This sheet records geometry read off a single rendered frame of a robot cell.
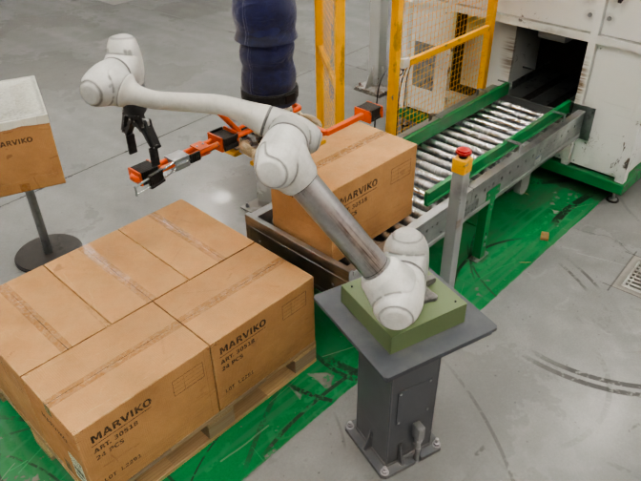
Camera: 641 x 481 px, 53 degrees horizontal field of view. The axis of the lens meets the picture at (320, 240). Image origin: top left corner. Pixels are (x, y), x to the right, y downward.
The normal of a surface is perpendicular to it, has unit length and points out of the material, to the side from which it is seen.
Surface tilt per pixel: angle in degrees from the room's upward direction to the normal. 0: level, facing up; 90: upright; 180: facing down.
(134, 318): 0
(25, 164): 90
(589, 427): 0
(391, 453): 87
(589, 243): 0
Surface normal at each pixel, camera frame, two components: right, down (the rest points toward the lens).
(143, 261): -0.01, -0.82
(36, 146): 0.44, 0.52
